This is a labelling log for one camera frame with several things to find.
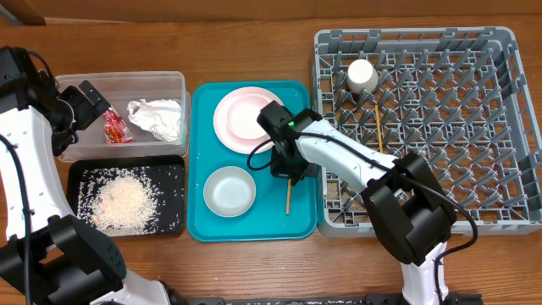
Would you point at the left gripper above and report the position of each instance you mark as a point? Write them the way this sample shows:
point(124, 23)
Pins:
point(73, 96)

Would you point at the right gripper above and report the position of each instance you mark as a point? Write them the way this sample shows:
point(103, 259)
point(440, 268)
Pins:
point(279, 170)

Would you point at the wooden chopstick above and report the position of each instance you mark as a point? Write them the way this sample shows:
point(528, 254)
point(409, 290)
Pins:
point(288, 197)
point(378, 128)

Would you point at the red snack wrapper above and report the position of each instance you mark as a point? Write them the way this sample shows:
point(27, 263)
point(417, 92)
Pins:
point(115, 129)

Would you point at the large pink plate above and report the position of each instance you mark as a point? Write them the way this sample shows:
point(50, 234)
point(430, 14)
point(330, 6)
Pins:
point(222, 131)

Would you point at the grey bowl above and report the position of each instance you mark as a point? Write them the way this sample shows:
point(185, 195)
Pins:
point(229, 191)

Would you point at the small pink plate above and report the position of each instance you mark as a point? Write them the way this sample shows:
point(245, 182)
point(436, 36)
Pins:
point(241, 114)

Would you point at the white napkin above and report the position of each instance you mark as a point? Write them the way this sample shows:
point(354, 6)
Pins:
point(160, 117)

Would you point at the white rice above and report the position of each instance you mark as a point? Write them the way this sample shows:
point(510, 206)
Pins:
point(123, 203)

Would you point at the white cup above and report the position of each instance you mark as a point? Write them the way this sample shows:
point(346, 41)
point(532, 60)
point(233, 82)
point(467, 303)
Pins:
point(361, 76)

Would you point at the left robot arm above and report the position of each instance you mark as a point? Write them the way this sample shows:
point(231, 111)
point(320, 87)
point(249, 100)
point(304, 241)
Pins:
point(52, 257)

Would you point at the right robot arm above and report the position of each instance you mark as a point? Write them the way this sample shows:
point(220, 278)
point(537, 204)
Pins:
point(410, 214)

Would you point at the black plastic tray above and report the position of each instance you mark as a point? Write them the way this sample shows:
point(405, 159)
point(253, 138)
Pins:
point(173, 195)

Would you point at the grey dish rack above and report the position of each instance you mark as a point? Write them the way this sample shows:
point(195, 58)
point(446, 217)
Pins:
point(457, 97)

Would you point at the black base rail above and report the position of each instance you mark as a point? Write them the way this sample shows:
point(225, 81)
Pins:
point(375, 299)

